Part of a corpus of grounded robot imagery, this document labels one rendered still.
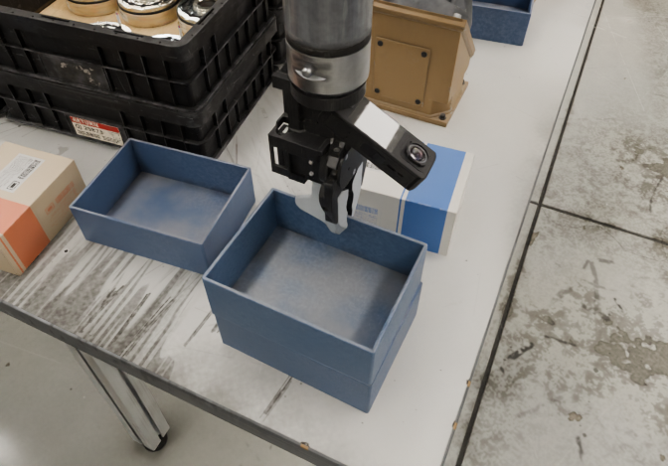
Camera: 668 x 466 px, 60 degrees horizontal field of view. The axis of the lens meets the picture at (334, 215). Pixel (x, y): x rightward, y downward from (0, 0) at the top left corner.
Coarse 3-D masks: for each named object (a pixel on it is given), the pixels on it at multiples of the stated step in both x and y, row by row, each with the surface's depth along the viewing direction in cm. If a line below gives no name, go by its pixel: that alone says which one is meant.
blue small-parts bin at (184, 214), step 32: (128, 160) 87; (160, 160) 87; (192, 160) 84; (96, 192) 81; (128, 192) 88; (160, 192) 88; (192, 192) 88; (224, 192) 88; (96, 224) 77; (128, 224) 75; (160, 224) 83; (192, 224) 83; (224, 224) 77; (160, 256) 78; (192, 256) 75
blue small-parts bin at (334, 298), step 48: (240, 240) 65; (288, 240) 72; (336, 240) 70; (384, 240) 66; (240, 288) 68; (288, 288) 68; (336, 288) 68; (384, 288) 68; (288, 336) 61; (336, 336) 56; (384, 336) 57
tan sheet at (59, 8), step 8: (56, 0) 101; (64, 0) 101; (48, 8) 99; (56, 8) 99; (64, 8) 99; (56, 16) 98; (64, 16) 98; (72, 16) 98; (80, 16) 98; (104, 16) 98; (112, 16) 98; (120, 16) 98; (128, 24) 96; (168, 24) 96; (176, 24) 96; (136, 32) 94; (144, 32) 94; (152, 32) 94; (160, 32) 94; (168, 32) 94; (176, 32) 94
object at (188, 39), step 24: (240, 0) 85; (0, 24) 81; (24, 24) 79; (48, 24) 78; (72, 24) 77; (216, 24) 80; (120, 48) 77; (144, 48) 75; (168, 48) 74; (192, 48) 75
